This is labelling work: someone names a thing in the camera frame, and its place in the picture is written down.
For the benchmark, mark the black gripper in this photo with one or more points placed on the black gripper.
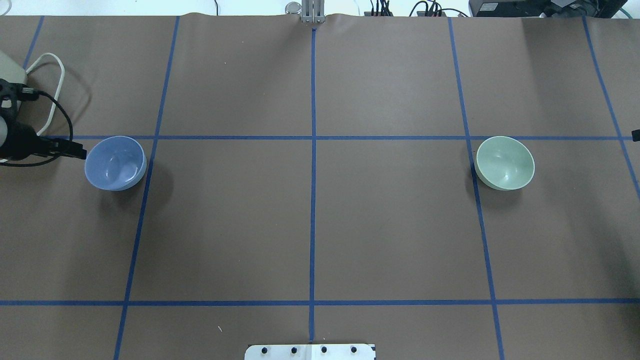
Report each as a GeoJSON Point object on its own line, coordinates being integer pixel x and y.
{"type": "Point", "coordinates": [23, 141]}

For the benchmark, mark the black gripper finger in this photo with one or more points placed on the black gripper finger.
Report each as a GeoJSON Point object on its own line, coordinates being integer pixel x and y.
{"type": "Point", "coordinates": [635, 135]}

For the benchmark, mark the blue bowl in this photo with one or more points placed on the blue bowl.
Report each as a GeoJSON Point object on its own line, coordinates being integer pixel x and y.
{"type": "Point", "coordinates": [115, 164]}

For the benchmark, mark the green bowl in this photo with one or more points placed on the green bowl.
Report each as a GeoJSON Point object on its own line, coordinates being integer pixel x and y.
{"type": "Point", "coordinates": [504, 164]}

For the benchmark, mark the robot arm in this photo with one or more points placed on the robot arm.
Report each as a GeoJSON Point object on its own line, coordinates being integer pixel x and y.
{"type": "Point", "coordinates": [10, 116]}

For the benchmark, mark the cream toaster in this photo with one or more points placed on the cream toaster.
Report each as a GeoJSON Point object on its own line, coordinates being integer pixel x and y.
{"type": "Point", "coordinates": [11, 71]}

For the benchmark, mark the brown paper table cover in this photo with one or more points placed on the brown paper table cover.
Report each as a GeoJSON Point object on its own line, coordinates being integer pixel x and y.
{"type": "Point", "coordinates": [316, 184]}

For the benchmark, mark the aluminium frame post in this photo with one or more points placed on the aluminium frame post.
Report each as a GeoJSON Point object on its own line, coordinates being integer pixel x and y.
{"type": "Point", "coordinates": [312, 11]}

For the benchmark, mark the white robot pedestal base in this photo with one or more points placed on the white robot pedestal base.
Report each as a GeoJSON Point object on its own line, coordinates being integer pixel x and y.
{"type": "Point", "coordinates": [337, 351]}

